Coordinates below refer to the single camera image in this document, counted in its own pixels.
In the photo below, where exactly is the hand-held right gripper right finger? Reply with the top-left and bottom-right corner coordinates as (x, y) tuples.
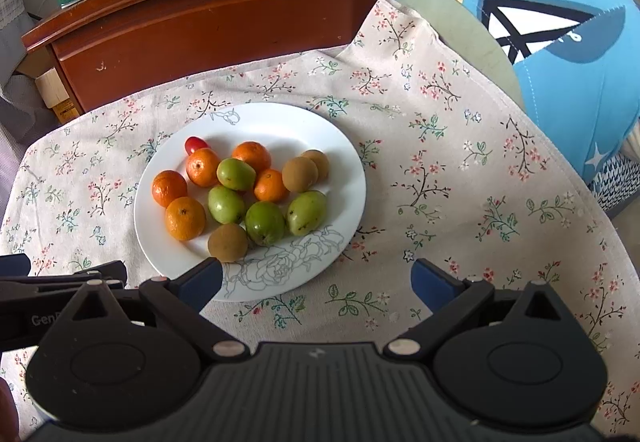
(384, 258), (582, 359)

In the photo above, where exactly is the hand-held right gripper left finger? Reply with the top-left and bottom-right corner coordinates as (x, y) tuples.
(50, 258), (252, 364)

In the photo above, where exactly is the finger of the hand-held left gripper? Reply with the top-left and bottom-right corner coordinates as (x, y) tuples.
(0, 261), (127, 297)
(0, 254), (32, 279)

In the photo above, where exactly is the brown kiwifruit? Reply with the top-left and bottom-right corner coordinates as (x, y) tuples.
(207, 223), (249, 263)
(282, 157), (319, 193)
(301, 149), (331, 182)

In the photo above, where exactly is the mandarin orange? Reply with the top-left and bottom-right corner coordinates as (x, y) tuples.
(165, 196), (207, 241)
(152, 169), (188, 209)
(254, 168), (290, 203)
(232, 141), (272, 173)
(186, 147), (222, 188)

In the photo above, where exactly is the green jujube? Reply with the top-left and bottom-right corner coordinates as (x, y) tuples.
(208, 185), (246, 225)
(244, 201), (287, 246)
(216, 157), (257, 191)
(286, 190), (328, 237)

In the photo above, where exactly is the white plate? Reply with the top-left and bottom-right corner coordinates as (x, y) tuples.
(134, 102), (367, 303)

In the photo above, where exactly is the person's left hand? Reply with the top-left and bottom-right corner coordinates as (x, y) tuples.
(0, 378), (22, 442)

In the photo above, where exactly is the floral tablecloth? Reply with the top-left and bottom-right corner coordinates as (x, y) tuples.
(0, 0), (637, 442)

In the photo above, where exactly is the lavender cloth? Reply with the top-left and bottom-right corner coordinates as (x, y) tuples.
(0, 22), (63, 158)

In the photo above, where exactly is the open brown cardboard box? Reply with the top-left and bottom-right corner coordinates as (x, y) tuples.
(34, 67), (85, 124)

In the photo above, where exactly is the navy patterned pillow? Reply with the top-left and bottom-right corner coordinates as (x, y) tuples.
(589, 126), (640, 214)

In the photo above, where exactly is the pale green bed sheet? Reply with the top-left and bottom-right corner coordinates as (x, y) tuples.
(392, 0), (527, 110)

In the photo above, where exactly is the blue shark pillow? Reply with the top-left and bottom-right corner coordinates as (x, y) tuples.
(364, 0), (640, 184)

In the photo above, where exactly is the brown wooden cabinet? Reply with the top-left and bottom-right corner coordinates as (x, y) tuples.
(21, 0), (414, 125)

